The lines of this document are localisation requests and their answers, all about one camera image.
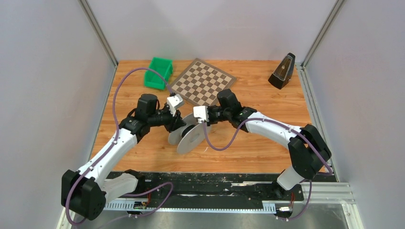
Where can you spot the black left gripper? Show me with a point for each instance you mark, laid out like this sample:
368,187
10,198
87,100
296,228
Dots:
176,122

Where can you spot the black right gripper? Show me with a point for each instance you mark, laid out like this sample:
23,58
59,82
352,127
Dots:
210,122

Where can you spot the white perforated cable spool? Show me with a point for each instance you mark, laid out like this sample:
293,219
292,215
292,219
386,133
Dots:
187,137

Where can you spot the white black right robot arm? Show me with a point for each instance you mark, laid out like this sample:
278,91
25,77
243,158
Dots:
308,151

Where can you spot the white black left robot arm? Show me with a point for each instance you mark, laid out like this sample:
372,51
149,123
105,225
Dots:
86,191

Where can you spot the wooden chessboard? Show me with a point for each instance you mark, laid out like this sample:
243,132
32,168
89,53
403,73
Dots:
200,83

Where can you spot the green plastic bin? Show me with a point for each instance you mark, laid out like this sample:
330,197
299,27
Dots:
164,67

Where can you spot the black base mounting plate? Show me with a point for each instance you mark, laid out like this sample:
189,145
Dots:
214,190

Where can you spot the black wooden metronome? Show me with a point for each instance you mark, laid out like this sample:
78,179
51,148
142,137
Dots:
283,73

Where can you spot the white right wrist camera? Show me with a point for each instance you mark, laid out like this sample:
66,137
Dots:
200,113

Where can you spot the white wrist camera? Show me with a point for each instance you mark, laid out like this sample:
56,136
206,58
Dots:
175,101
200,113

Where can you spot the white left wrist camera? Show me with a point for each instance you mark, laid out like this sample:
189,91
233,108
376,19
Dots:
175,101

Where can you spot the left aluminium frame post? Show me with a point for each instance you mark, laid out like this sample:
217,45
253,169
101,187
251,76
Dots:
98,30

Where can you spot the aluminium frame post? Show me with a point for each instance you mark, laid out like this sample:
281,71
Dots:
98,30
324,29

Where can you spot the right aluminium frame post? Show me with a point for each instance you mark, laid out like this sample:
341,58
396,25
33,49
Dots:
324,29

